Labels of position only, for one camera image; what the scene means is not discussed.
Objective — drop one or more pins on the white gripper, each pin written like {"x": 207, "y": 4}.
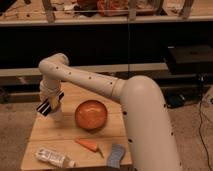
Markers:
{"x": 50, "y": 95}

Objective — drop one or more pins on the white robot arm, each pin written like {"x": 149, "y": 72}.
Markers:
{"x": 149, "y": 130}

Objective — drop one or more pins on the white ceramic cup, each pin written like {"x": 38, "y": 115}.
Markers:
{"x": 57, "y": 115}

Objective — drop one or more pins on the orange bowl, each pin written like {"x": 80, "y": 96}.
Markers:
{"x": 91, "y": 114}

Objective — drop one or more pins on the wooden table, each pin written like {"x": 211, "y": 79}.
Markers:
{"x": 59, "y": 136}

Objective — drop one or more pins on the clear plastic bottle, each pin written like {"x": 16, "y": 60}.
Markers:
{"x": 54, "y": 158}

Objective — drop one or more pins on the orange carrot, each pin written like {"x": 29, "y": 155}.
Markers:
{"x": 90, "y": 145}

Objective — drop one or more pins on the blue sponge cloth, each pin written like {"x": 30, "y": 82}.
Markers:
{"x": 116, "y": 155}

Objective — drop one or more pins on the black box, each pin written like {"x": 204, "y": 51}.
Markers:
{"x": 196, "y": 59}

